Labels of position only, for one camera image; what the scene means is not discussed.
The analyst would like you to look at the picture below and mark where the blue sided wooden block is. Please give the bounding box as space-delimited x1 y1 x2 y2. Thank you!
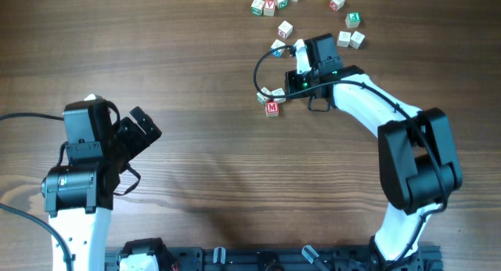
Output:
270 39 287 58

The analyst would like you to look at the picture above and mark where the green E wooden block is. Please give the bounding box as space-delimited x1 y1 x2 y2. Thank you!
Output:
345 12 361 29

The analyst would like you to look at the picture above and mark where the black left camera cable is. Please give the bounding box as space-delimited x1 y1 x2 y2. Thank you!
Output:
0 112 74 271

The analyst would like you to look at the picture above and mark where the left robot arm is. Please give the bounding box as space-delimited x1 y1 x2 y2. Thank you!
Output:
41 96 161 270

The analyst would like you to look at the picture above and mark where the red M wooden block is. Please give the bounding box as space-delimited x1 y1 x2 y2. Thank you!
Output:
265 101 279 117

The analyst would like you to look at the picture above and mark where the green letter wooden block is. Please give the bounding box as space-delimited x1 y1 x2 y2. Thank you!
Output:
251 0 265 16

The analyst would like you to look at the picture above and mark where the red V wooden block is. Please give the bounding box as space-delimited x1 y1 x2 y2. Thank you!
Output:
263 0 276 16

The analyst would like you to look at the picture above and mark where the red sided tilted block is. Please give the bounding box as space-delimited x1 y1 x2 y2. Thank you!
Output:
277 20 294 39

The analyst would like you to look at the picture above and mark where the red sided wooden block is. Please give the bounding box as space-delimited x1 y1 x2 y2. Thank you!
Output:
330 0 345 11

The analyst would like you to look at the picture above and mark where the black camera cable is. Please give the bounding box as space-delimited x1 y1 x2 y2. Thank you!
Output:
253 45 449 262
0 112 74 271

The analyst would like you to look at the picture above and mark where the plain pale wooden block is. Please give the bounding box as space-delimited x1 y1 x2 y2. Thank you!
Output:
272 88 286 103

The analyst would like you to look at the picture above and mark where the plain tilted wooden block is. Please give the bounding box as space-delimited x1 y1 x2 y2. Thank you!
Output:
349 31 365 49

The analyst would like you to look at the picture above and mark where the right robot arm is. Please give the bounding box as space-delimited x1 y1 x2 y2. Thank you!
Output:
285 34 463 266

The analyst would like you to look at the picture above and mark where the black right camera cable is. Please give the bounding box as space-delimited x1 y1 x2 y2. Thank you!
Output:
253 45 449 262

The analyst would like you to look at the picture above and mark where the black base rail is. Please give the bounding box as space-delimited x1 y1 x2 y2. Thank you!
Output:
104 237 443 271

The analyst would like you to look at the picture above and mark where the green sided wooden block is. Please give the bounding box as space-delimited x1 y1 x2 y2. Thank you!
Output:
257 87 272 106

